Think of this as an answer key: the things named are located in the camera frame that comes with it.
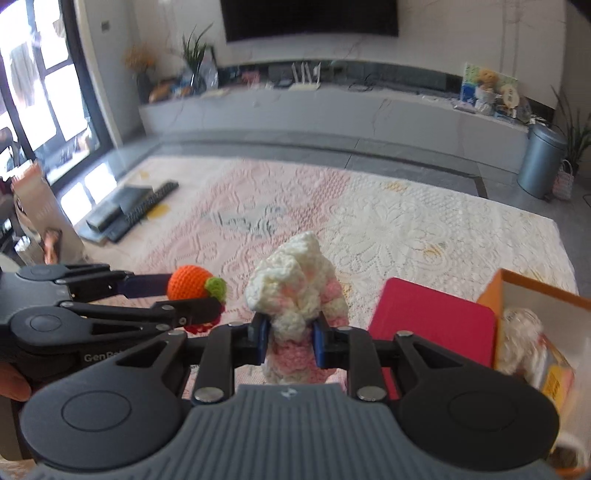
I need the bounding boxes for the black cables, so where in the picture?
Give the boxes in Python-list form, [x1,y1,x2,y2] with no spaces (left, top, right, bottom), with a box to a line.
[348,76,385,93]

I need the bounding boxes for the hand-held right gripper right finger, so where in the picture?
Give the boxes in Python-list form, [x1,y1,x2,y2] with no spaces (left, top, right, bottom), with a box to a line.
[310,318,463,402]

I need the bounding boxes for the flat black box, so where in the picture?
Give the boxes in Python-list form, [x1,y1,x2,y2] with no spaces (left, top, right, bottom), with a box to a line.
[87,185,153,234]

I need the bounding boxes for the black remote control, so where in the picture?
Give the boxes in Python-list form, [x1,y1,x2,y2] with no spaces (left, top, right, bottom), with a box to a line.
[124,181,180,226]

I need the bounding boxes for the long-leaved potted plant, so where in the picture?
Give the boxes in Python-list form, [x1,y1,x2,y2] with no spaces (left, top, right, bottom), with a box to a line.
[551,85,591,177]

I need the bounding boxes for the white marble television console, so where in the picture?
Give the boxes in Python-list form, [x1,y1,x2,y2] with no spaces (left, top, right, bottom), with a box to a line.
[139,60,530,174]

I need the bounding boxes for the orange crochet tangerine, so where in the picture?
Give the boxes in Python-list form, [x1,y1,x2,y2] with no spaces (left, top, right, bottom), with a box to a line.
[167,264,227,304]

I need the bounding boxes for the grey-blue trash can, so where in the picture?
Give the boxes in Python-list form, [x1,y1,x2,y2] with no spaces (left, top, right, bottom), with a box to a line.
[517,124,568,199]

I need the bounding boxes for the white box with orange rim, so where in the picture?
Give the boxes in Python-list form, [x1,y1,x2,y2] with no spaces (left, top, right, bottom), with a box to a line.
[478,269,581,462]

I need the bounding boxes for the white fluffy plush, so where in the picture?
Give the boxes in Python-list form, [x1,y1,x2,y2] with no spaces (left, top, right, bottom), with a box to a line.
[499,308,546,387]

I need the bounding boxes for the green plant in glass vase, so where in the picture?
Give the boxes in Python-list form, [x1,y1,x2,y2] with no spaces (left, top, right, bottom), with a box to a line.
[178,23,218,93]

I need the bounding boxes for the white and pink crochet toy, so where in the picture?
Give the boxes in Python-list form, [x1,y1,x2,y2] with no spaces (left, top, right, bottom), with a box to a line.
[245,232,350,385]

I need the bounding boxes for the person's left hand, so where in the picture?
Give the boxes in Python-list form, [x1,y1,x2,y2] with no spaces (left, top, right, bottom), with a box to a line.
[0,362,32,402]

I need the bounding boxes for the white lace tablecloth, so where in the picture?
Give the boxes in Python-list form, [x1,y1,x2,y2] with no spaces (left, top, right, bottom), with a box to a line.
[69,154,579,402]

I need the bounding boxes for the yellow and orange packet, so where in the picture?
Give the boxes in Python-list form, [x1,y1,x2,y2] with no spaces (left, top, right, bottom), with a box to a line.
[536,335,578,412]

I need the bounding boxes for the black-framed glass door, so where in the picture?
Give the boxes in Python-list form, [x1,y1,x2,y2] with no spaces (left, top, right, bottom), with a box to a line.
[0,0,117,186]

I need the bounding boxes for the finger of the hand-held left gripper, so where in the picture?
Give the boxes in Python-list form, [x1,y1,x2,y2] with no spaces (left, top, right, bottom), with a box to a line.
[16,263,174,302]
[59,295,221,334]

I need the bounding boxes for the dried flowers in dark vase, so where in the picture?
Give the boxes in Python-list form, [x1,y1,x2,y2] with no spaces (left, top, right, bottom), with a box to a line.
[124,45,158,103]

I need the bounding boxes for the small pink woven basket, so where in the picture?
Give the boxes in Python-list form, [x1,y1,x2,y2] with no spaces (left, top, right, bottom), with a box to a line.
[553,160,575,201]

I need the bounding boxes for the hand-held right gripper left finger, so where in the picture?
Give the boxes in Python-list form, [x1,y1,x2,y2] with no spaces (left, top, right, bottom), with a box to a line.
[113,316,271,407]

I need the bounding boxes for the teddy bear toy set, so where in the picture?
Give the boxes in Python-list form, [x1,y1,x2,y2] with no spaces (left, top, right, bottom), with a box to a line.
[462,62,520,114]

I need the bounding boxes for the black wall television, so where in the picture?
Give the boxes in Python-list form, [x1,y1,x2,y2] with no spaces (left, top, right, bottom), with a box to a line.
[219,0,400,44]

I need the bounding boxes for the brown paper carton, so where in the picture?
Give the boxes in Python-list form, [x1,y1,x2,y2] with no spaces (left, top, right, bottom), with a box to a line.
[11,161,89,267]

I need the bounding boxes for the teddy bear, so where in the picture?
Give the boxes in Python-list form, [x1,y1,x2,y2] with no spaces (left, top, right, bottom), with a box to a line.
[475,68,500,112]

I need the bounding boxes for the round white ornament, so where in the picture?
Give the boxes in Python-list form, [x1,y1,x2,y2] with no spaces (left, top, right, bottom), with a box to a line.
[499,83,520,116]

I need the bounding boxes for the white router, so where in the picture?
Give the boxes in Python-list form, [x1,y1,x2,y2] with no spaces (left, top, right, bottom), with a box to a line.
[288,62,322,92]

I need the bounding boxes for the red notebook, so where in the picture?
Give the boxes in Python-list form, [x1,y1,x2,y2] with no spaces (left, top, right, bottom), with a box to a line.
[368,278,500,400]

